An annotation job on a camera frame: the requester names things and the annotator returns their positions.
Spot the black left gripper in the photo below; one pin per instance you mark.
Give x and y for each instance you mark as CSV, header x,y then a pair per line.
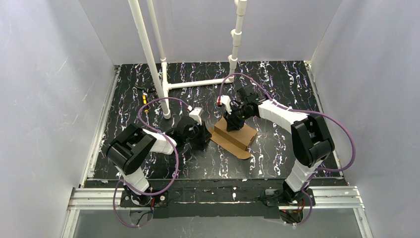
x,y
203,134

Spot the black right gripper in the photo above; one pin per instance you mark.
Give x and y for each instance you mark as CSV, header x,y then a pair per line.
x,y
234,119

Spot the brown cardboard box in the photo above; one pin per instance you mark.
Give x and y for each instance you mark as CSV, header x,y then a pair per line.
x,y
235,142

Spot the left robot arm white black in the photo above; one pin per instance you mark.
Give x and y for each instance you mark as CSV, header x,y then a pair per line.
x,y
131,147

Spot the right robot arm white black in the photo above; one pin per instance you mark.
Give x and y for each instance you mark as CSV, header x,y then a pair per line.
x,y
311,139

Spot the black small tool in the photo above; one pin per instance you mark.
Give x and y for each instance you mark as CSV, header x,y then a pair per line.
x,y
147,90

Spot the yellow black screwdriver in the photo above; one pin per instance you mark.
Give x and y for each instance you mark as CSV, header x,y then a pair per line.
x,y
145,102

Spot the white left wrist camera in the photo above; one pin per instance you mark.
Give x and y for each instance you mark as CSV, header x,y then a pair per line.
x,y
195,114

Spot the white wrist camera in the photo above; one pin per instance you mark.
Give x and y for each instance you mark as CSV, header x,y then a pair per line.
x,y
195,114
224,101

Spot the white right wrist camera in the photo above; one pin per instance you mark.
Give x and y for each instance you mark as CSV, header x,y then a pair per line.
x,y
224,101

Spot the white PVC pipe frame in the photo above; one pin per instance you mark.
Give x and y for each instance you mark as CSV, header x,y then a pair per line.
x,y
195,27

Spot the aluminium front rail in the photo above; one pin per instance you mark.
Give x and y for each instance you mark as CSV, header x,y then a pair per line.
x,y
217,201

